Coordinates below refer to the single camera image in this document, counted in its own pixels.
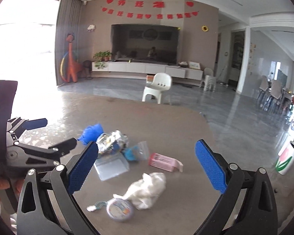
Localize blue plastic bag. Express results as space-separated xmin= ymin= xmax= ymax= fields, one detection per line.
xmin=78 ymin=124 xmax=104 ymax=145

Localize clear plastic container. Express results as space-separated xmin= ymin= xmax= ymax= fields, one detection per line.
xmin=94 ymin=153 xmax=130 ymax=181

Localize round white lid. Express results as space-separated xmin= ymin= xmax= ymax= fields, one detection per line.
xmin=106 ymin=198 xmax=134 ymax=222

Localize silver foil wrapper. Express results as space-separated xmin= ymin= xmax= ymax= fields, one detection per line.
xmin=96 ymin=130 xmax=129 ymax=158

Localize white tissue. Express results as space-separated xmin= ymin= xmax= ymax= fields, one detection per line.
xmin=113 ymin=172 xmax=166 ymax=210

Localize pink carton box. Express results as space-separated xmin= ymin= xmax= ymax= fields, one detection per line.
xmin=148 ymin=153 xmax=183 ymax=172

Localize clear zip bag blue contents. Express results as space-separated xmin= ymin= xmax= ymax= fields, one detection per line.
xmin=122 ymin=141 xmax=150 ymax=162

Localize white tulip trash bin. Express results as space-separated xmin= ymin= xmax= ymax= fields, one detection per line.
xmin=275 ymin=141 xmax=294 ymax=176

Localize small teal white wrapper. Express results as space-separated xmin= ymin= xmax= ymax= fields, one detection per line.
xmin=86 ymin=201 xmax=108 ymax=212

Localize orange dinosaur toy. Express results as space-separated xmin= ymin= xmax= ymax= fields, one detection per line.
xmin=60 ymin=33 xmax=84 ymax=83

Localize small dark stool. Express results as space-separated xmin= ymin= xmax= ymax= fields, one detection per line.
xmin=82 ymin=60 xmax=93 ymax=80

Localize grey curtain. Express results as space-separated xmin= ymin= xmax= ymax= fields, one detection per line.
xmin=54 ymin=0 xmax=83 ymax=87

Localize green potted plant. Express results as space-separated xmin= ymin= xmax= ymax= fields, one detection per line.
xmin=93 ymin=50 xmax=112 ymax=69

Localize dining table with chairs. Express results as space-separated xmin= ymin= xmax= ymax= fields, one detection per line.
xmin=256 ymin=76 xmax=294 ymax=115

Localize stacked white stools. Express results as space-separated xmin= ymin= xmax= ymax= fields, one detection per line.
xmin=200 ymin=68 xmax=217 ymax=92

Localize orange box behind chair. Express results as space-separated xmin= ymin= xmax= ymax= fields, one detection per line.
xmin=146 ymin=75 xmax=154 ymax=84

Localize white plastic chair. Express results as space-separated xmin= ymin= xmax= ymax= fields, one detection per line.
xmin=142 ymin=73 xmax=172 ymax=104

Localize red banner decoration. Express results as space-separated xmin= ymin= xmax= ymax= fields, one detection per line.
xmin=101 ymin=0 xmax=199 ymax=20

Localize large black television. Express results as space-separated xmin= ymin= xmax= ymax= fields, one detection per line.
xmin=111 ymin=24 xmax=179 ymax=64

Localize framed picture on cabinet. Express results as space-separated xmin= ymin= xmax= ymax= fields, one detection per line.
xmin=189 ymin=61 xmax=201 ymax=70

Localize white tv cabinet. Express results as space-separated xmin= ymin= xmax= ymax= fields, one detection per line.
xmin=92 ymin=61 xmax=203 ymax=81

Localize cloud wall decoration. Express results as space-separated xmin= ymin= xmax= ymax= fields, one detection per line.
xmin=87 ymin=24 xmax=96 ymax=32

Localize sunflower wall decoration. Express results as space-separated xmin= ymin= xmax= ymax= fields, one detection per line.
xmin=201 ymin=25 xmax=209 ymax=32

